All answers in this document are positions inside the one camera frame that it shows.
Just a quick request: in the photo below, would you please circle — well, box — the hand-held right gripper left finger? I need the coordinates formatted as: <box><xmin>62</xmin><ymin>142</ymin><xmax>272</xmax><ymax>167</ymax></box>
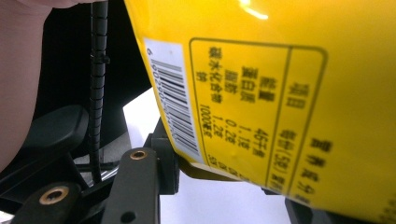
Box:
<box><xmin>102</xmin><ymin>118</ymin><xmax>180</xmax><ymax>224</ymax></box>

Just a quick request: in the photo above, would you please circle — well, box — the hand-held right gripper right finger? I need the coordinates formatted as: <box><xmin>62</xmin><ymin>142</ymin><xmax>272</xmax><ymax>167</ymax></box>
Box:
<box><xmin>262</xmin><ymin>186</ymin><xmax>376</xmax><ymax>224</ymax></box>

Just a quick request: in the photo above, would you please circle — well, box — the white paper sheet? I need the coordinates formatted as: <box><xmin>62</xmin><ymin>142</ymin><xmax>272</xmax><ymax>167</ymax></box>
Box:
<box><xmin>122</xmin><ymin>87</ymin><xmax>290</xmax><ymax>224</ymax></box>

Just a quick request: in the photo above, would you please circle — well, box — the left hand-held gripper cable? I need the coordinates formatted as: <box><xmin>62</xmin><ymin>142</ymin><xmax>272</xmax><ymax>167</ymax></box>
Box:
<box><xmin>88</xmin><ymin>0</ymin><xmax>110</xmax><ymax>185</ymax></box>

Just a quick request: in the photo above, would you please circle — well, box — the yellow pouch with green cap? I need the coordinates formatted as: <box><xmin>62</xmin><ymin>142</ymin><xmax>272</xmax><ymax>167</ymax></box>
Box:
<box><xmin>124</xmin><ymin>0</ymin><xmax>396</xmax><ymax>224</ymax></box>

